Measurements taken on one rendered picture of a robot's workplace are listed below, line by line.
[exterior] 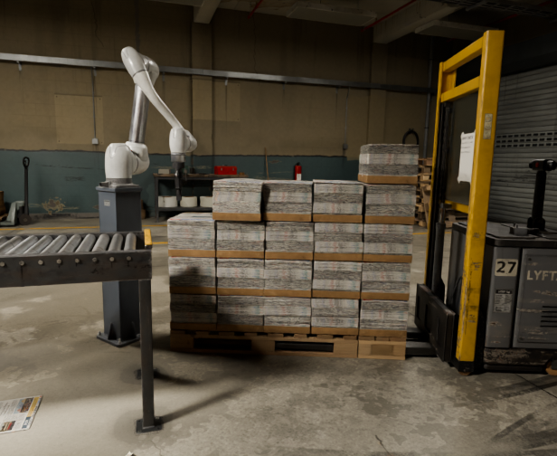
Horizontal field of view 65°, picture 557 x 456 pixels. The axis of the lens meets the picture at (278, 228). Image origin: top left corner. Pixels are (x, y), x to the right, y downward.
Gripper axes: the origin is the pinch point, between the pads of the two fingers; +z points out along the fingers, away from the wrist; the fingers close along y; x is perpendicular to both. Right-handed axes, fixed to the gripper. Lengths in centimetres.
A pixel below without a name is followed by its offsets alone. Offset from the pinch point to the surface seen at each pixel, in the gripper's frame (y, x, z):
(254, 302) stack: -19, -50, 63
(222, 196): -20.9, -31.4, -1.2
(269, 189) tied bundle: -18, -58, -6
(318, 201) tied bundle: -18, -87, 0
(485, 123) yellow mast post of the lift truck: -38, -170, -43
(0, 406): -86, 64, 95
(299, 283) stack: -19, -77, 50
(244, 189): -22.1, -44.1, -5.7
